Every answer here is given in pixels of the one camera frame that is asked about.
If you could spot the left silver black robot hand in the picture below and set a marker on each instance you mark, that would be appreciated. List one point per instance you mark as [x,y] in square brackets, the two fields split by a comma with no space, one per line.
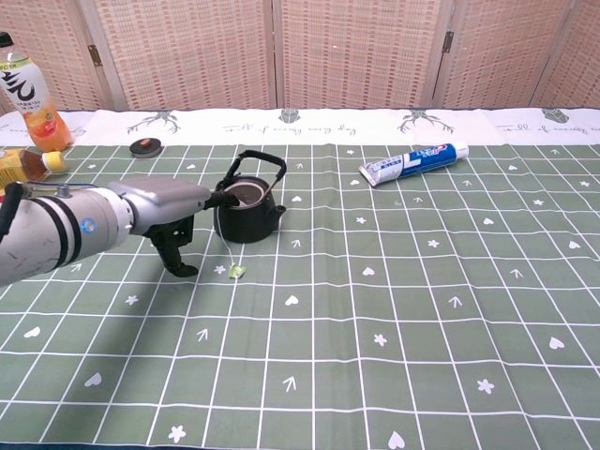
[164,201]

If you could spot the pyramid tea bag with tag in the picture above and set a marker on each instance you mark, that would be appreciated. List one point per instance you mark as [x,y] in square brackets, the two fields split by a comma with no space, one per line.
[236,271]

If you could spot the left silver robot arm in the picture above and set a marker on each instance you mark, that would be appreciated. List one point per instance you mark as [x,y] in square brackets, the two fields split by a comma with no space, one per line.
[47,234]

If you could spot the black teapot lid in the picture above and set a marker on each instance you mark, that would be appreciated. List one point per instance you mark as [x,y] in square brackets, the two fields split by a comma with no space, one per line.
[146,148]

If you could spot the black cast iron teapot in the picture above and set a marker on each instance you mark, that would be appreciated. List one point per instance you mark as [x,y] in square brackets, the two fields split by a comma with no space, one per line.
[255,225]

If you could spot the yellow drink bottle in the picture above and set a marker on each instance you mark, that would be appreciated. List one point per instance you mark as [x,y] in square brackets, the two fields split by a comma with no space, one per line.
[19,166]

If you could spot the orange juice bottle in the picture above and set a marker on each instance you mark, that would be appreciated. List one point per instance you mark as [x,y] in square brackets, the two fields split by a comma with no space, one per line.
[43,125]

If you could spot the metal screen hinge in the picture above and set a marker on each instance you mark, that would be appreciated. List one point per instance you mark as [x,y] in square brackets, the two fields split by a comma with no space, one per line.
[448,41]
[95,55]

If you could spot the green checkered tablecloth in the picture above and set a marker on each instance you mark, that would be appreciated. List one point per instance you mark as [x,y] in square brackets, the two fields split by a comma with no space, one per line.
[356,304]

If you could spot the woven folding screen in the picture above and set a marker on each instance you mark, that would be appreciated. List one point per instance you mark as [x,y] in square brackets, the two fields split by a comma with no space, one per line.
[356,51]

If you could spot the blue white toothpaste tube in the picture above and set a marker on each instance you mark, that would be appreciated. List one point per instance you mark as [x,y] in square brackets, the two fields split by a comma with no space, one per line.
[412,164]

